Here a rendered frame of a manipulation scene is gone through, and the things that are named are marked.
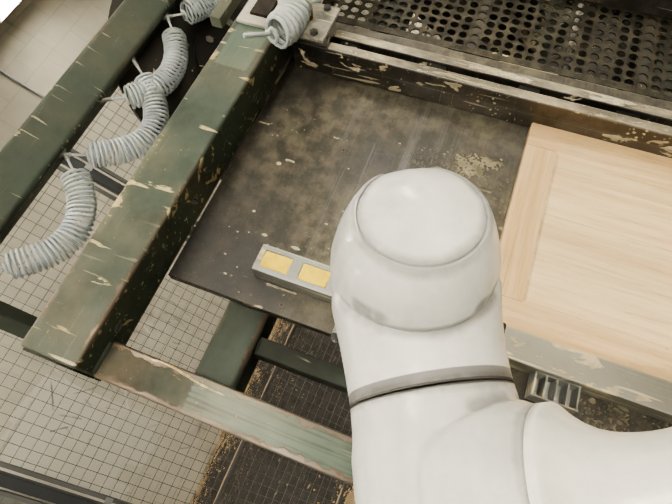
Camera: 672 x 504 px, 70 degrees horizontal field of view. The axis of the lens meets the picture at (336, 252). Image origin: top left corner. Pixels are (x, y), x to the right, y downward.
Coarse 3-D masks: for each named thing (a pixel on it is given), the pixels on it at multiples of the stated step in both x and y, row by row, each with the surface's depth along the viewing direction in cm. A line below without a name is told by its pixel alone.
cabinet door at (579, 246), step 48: (528, 144) 93; (576, 144) 93; (528, 192) 88; (576, 192) 88; (624, 192) 88; (528, 240) 84; (576, 240) 84; (624, 240) 84; (528, 288) 81; (576, 288) 80; (624, 288) 80; (576, 336) 77; (624, 336) 76
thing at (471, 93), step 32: (256, 0) 100; (320, 0) 92; (320, 32) 95; (320, 64) 103; (352, 64) 99; (384, 64) 96; (416, 64) 96; (448, 64) 95; (480, 64) 95; (416, 96) 101; (448, 96) 97; (480, 96) 94; (512, 96) 92; (544, 96) 91; (576, 96) 91; (608, 96) 91; (576, 128) 93; (608, 128) 90; (640, 128) 87
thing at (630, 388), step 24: (312, 264) 81; (288, 288) 83; (312, 288) 79; (528, 336) 75; (528, 360) 73; (552, 360) 73; (576, 360) 73; (600, 360) 73; (576, 384) 72; (600, 384) 71; (624, 384) 71; (648, 384) 71; (648, 408) 70
